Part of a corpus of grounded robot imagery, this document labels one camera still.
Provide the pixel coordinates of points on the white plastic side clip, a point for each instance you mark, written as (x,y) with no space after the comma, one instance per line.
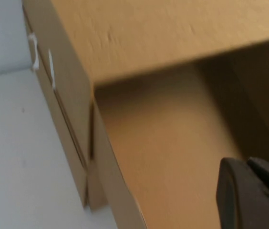
(51,66)
(33,52)

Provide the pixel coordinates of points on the brown cardboard shoe box shell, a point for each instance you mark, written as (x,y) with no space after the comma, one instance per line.
(66,133)
(148,35)

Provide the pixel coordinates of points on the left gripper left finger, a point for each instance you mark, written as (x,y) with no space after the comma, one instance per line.
(239,202)

